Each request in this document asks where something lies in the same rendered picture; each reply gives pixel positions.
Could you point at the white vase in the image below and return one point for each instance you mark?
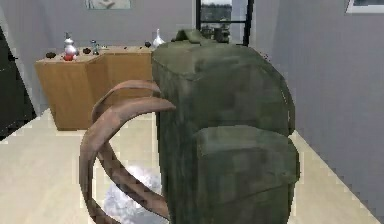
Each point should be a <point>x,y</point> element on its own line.
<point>158,40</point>

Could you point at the small dark round object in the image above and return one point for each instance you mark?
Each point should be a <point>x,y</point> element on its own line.
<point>87,50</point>
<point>147,44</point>
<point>50,55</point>

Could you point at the black framed window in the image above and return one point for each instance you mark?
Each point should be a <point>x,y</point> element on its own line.
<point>221,20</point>

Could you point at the wooden cabinet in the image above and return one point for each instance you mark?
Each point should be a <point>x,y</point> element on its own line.
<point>83,86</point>

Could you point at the small teal bottle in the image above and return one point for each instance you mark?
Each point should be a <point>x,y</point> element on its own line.
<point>95,46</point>

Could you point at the silver and red figurine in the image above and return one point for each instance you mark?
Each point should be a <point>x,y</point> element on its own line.
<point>70,50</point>

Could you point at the white framed window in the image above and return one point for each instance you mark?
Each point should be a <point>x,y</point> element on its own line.
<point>365,6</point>

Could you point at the framed wall picture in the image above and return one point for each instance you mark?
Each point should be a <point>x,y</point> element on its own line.
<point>108,4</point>

